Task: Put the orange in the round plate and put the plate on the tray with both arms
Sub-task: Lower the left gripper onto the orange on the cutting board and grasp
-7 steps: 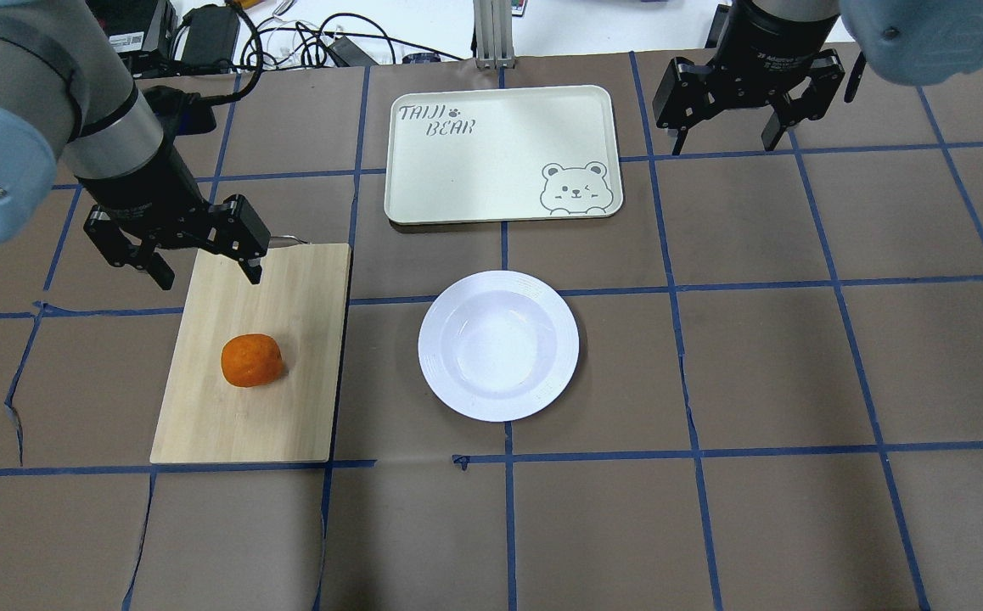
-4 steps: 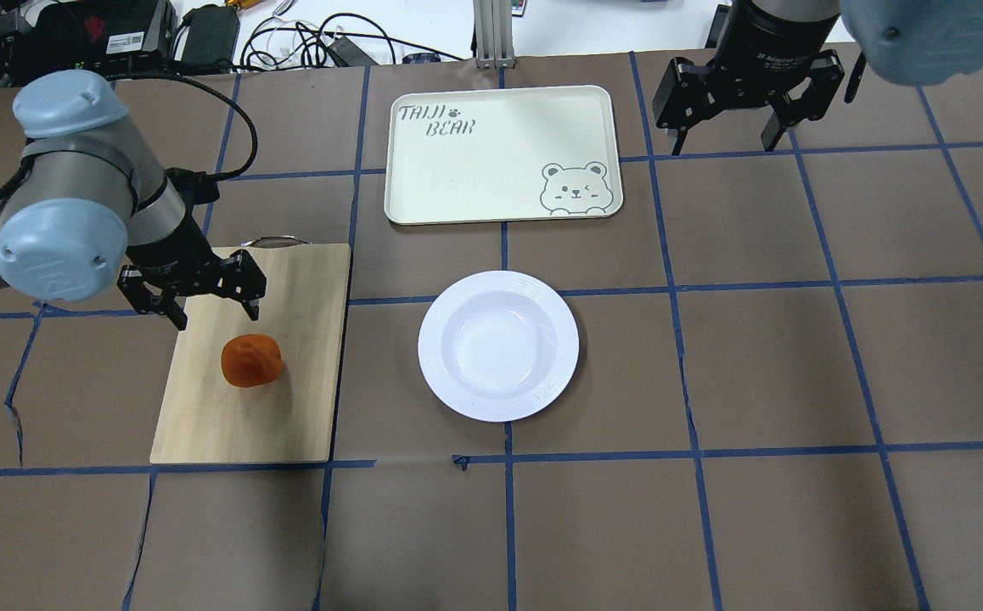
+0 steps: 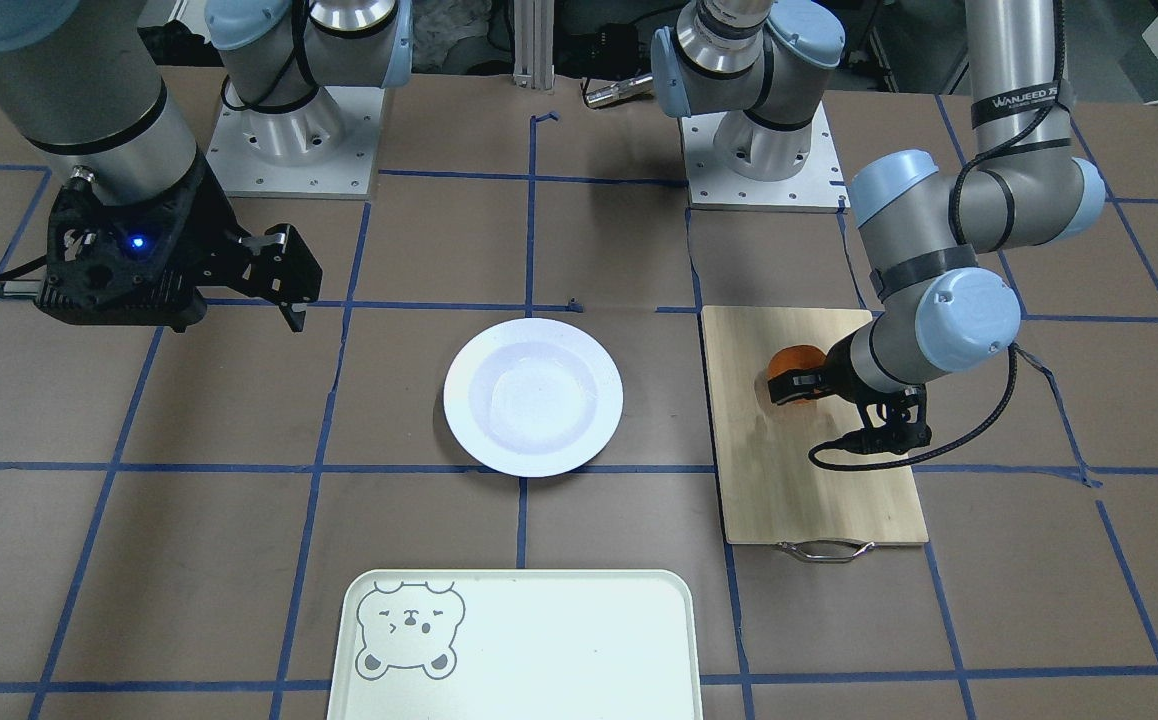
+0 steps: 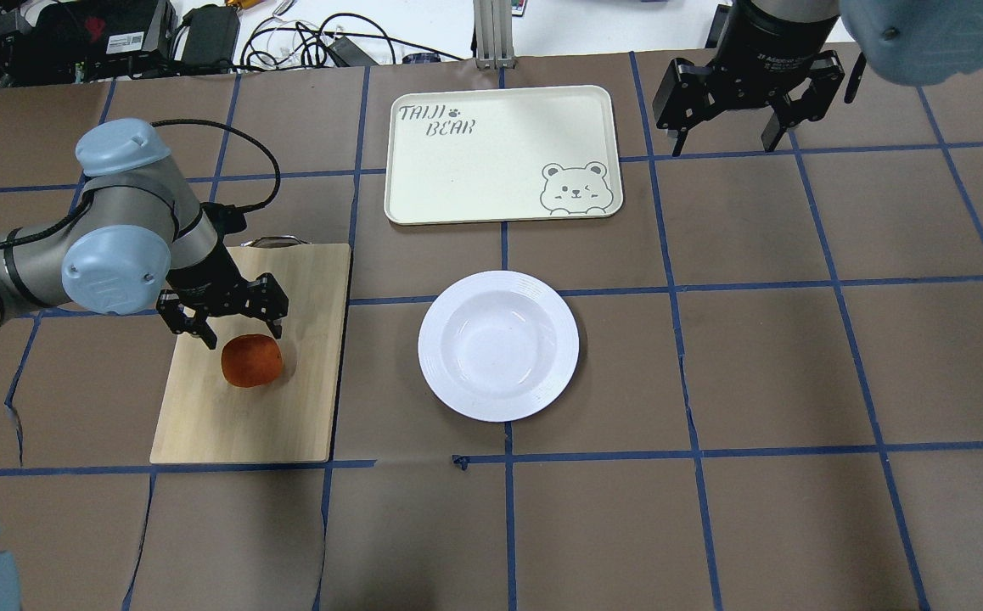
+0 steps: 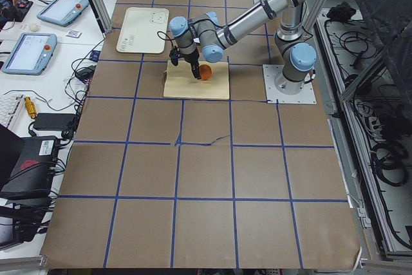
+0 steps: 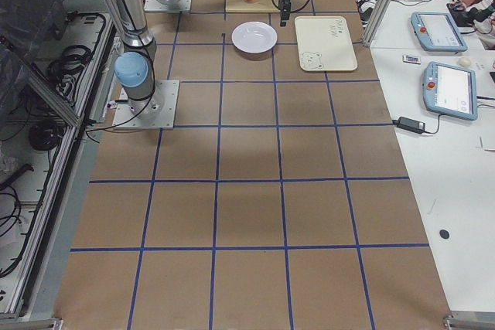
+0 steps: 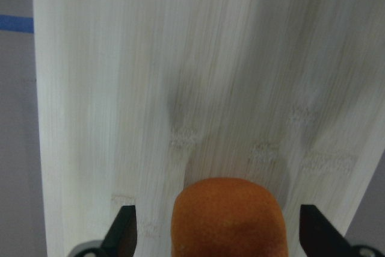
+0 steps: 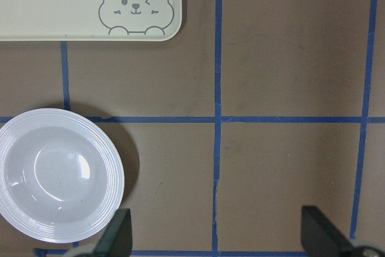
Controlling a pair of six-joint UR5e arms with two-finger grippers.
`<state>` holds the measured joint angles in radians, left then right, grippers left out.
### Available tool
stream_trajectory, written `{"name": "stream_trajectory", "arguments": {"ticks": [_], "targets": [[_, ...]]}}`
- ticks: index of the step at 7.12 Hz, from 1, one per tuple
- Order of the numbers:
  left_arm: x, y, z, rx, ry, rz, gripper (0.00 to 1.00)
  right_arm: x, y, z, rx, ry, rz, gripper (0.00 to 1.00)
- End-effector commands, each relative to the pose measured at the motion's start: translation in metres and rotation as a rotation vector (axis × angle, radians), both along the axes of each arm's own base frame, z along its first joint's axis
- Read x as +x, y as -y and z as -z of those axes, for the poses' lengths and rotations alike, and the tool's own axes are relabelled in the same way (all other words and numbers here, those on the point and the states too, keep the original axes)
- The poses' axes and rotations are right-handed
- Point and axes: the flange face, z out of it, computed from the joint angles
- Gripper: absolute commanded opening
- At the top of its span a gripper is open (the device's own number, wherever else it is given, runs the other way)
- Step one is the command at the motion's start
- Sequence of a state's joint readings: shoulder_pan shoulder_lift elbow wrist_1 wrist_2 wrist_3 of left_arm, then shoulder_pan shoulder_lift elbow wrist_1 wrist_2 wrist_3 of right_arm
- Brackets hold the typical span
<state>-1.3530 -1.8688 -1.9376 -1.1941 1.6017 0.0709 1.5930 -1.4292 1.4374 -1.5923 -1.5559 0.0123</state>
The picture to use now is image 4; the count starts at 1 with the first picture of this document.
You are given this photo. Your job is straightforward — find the cream bear tray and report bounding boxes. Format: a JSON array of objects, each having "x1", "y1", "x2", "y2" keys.
[{"x1": 383, "y1": 85, "x2": 624, "y2": 226}]

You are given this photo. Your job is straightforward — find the white round plate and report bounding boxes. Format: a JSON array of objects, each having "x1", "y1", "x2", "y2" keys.
[{"x1": 417, "y1": 271, "x2": 581, "y2": 423}]

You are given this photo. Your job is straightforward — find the black mini computer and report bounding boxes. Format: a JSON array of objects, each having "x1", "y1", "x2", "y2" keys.
[{"x1": 0, "y1": 1, "x2": 177, "y2": 87}]

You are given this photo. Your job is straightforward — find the black power adapter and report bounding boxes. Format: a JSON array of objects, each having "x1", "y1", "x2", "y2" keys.
[{"x1": 178, "y1": 4, "x2": 239, "y2": 75}]

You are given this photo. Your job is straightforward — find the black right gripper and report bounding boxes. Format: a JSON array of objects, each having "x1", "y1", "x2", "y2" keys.
[{"x1": 652, "y1": 1, "x2": 845, "y2": 158}]

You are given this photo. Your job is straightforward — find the orange fruit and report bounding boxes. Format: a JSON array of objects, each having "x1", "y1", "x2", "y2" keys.
[{"x1": 220, "y1": 335, "x2": 285, "y2": 388}]

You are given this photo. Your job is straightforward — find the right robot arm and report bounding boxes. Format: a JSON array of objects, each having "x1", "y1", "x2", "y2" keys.
[{"x1": 652, "y1": 1, "x2": 983, "y2": 155}]

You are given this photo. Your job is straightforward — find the bamboo cutting board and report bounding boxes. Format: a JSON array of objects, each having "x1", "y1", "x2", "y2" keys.
[{"x1": 149, "y1": 244, "x2": 352, "y2": 464}]

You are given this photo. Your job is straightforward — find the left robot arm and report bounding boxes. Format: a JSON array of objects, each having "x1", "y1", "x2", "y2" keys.
[{"x1": 0, "y1": 117, "x2": 289, "y2": 348}]

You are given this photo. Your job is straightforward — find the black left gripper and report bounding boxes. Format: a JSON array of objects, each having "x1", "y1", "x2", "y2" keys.
[{"x1": 157, "y1": 246, "x2": 289, "y2": 350}]

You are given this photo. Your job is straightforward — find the aluminium frame post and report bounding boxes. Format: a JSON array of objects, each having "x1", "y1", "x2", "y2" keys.
[{"x1": 473, "y1": 1, "x2": 516, "y2": 70}]

